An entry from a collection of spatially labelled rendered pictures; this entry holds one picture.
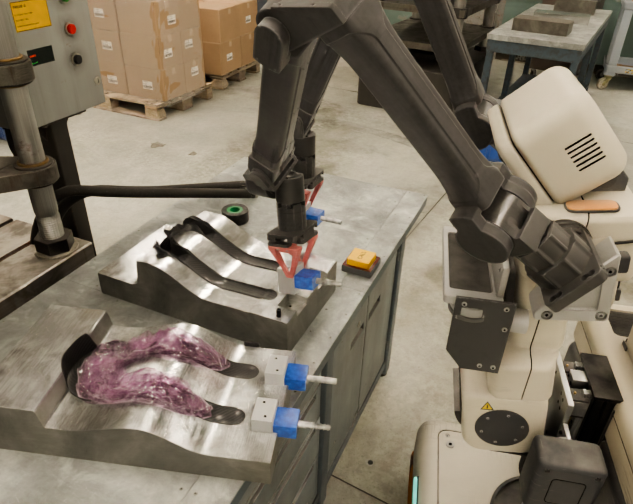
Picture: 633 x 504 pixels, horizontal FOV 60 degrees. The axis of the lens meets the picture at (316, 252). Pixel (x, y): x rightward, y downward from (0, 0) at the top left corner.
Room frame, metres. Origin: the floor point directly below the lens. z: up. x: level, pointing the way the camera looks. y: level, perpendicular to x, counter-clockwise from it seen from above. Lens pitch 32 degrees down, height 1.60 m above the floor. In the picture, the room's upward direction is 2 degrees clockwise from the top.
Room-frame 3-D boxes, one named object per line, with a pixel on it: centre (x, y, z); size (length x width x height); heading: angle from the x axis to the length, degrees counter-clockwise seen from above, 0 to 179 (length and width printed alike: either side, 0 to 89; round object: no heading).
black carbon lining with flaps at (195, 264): (1.06, 0.22, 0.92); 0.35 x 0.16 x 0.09; 66
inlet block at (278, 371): (0.74, 0.02, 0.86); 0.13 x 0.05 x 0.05; 84
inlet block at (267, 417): (0.63, 0.03, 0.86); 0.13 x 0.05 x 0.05; 84
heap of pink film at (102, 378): (0.72, 0.29, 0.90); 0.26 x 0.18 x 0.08; 84
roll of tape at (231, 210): (1.43, 0.24, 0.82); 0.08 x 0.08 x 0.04
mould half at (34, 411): (0.71, 0.30, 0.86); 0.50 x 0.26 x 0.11; 84
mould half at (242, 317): (1.07, 0.23, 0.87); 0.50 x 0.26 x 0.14; 66
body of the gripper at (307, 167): (1.24, 0.04, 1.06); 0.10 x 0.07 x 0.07; 156
